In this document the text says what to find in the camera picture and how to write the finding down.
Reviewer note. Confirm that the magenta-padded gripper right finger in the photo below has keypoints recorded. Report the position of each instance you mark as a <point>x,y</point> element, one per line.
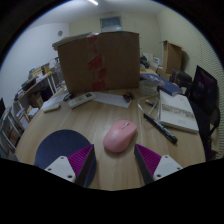
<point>166,165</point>

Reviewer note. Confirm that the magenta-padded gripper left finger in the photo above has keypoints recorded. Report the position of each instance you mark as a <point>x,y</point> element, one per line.
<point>61,166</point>

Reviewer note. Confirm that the pink computer mouse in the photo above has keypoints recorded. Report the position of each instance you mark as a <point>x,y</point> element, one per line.
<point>119,136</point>

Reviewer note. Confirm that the dark blue round mouse pad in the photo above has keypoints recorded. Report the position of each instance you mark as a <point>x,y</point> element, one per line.
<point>56,145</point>

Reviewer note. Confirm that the black marker pen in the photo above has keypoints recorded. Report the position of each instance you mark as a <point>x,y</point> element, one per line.
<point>160,127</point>

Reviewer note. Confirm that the thick white book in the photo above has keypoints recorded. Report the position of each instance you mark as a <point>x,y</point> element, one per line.
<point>176,113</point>

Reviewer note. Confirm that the small flat white box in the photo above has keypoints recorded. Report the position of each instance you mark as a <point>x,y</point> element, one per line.
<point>51,107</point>

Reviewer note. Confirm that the white remote control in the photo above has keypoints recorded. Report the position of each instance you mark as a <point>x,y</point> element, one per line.
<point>81,100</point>

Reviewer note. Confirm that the small black device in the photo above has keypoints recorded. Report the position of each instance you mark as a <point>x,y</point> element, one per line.
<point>67,97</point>

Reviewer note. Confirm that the cluttered shelf unit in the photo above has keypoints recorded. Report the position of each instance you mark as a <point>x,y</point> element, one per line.
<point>30,96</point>

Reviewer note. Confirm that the clear plastic container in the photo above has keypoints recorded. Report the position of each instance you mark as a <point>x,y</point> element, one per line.
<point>148,89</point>

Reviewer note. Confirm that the blue book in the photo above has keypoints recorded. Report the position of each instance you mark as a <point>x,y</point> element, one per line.
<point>166,86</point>

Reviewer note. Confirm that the black office chair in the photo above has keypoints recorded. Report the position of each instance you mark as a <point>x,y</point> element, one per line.
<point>204,90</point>

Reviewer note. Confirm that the small open cardboard box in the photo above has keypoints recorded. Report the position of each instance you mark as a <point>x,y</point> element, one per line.
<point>172,56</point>

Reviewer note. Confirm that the large brown cardboard box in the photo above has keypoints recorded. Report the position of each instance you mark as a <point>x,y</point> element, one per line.
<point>113,63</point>

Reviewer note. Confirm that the ceiling light tube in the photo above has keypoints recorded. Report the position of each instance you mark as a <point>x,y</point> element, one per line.
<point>93,2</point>

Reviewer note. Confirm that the round wall clock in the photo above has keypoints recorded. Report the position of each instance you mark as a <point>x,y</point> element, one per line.
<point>60,33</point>

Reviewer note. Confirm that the wall window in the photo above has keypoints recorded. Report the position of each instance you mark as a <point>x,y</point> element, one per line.
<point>111,24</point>

